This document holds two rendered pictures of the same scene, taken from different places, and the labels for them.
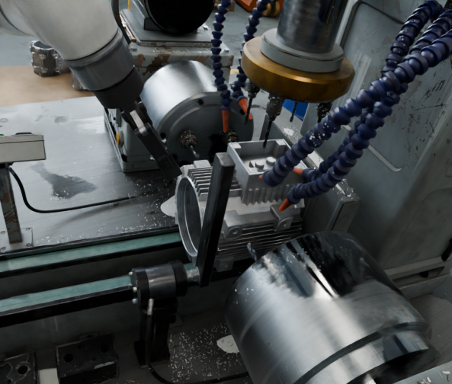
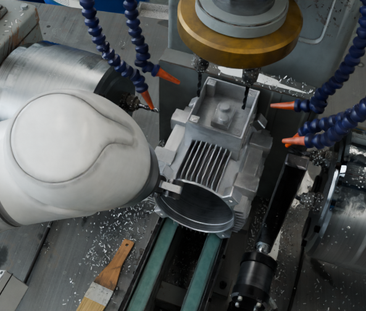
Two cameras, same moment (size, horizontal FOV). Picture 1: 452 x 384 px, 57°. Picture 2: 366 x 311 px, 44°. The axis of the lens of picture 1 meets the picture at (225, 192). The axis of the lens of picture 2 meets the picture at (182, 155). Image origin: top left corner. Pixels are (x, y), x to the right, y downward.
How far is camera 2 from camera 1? 0.51 m
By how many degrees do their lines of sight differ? 33
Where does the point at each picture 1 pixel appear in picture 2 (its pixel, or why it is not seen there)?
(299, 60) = (273, 24)
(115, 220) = (68, 258)
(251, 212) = (244, 161)
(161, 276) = (262, 276)
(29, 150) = (10, 297)
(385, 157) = not seen: hidden behind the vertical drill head
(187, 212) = (166, 201)
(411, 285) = not seen: hidden behind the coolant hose
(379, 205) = (307, 74)
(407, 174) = (330, 42)
